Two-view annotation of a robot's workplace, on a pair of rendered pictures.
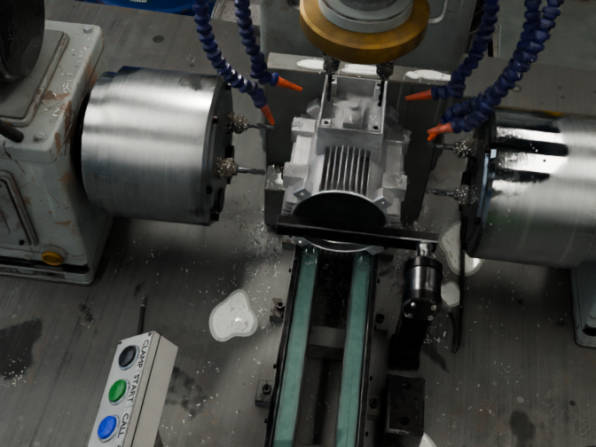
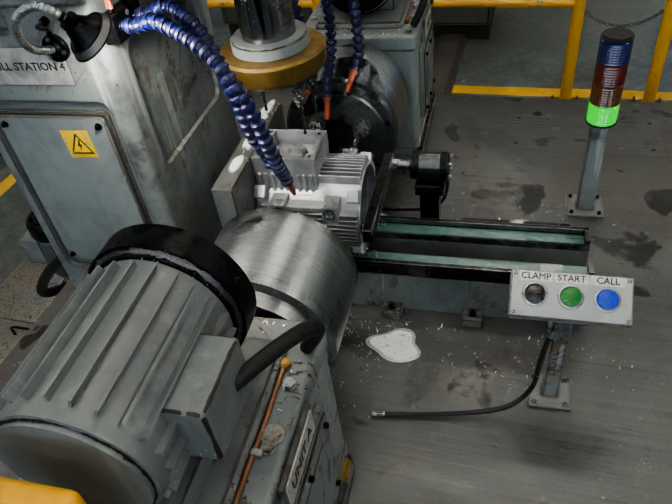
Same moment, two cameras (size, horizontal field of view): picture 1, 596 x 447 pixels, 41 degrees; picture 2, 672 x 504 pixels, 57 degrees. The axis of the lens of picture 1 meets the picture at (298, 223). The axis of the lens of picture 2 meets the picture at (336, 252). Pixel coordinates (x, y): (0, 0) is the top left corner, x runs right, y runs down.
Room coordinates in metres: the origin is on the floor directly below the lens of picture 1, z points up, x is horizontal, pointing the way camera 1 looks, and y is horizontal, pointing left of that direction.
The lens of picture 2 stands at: (0.63, 0.89, 1.76)
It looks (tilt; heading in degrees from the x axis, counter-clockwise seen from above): 42 degrees down; 283
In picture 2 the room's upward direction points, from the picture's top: 8 degrees counter-clockwise
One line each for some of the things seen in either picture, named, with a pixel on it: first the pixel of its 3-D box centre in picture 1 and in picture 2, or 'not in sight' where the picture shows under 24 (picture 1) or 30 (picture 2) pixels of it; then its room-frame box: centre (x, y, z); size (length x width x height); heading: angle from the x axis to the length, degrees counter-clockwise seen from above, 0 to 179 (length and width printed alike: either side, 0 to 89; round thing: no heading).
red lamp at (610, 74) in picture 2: not in sight; (610, 70); (0.31, -0.33, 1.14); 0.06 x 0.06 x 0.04
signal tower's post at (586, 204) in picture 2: not in sight; (599, 129); (0.31, -0.33, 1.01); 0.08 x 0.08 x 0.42; 85
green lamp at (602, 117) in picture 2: not in sight; (602, 111); (0.31, -0.33, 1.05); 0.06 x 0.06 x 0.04
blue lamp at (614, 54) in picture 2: not in sight; (615, 48); (0.31, -0.33, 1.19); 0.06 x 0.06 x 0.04
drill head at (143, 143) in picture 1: (135, 143); (261, 327); (0.91, 0.28, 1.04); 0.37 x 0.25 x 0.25; 85
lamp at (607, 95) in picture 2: not in sight; (606, 91); (0.31, -0.33, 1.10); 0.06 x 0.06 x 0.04
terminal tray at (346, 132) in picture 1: (351, 119); (292, 159); (0.91, -0.08, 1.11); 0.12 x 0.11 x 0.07; 175
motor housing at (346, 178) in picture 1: (345, 176); (318, 200); (0.87, -0.08, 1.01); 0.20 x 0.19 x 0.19; 175
